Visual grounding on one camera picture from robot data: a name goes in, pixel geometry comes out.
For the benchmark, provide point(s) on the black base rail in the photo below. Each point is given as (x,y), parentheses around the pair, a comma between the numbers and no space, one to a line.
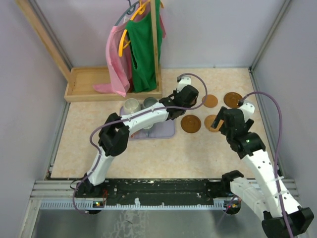
(155,192)

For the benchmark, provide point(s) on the woven rattan coaster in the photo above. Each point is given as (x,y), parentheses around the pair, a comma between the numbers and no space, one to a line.
(208,122)

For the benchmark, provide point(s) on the wooden rack post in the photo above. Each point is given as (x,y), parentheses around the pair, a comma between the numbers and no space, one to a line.
(155,43)

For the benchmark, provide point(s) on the grey blue hanger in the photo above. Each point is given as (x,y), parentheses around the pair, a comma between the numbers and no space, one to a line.
(126,15)

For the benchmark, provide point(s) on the aluminium frame rail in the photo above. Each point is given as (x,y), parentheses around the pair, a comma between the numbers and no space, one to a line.
(65,189)

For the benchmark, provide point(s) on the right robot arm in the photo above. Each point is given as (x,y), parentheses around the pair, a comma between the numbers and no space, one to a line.
(280,213)

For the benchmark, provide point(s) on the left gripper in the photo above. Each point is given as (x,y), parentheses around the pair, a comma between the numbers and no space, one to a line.
(177,91)

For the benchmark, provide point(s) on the light wood coaster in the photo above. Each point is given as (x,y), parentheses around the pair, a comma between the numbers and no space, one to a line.
(210,101)

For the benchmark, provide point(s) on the white speckled mug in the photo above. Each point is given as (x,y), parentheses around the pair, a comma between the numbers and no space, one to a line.
(131,106)

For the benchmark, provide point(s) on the wooden rack base tray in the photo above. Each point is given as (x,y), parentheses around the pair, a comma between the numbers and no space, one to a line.
(85,77)

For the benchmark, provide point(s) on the dark green speckled mug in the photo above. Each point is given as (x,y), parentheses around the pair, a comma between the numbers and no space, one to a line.
(148,102)

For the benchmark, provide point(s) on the leaning wooden beam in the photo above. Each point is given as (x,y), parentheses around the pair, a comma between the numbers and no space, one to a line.
(38,26)

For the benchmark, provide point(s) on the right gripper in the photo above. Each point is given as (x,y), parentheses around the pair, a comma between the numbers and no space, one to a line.
(220,116)

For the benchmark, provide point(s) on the pink shirt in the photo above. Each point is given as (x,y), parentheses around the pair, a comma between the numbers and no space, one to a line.
(118,59)

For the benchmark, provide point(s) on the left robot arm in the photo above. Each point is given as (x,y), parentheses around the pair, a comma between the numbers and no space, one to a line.
(115,133)

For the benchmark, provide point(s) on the brown grooved coaster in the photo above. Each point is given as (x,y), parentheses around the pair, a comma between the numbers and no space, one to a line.
(190,124)
(232,99)

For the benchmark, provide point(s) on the grey blue printed mug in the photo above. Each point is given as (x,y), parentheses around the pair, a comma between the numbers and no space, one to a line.
(147,130)

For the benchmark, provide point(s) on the lavender plastic tray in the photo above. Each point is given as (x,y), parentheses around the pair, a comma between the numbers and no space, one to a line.
(160,130)

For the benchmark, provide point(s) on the green tank top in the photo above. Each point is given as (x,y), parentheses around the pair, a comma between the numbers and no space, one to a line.
(142,54)

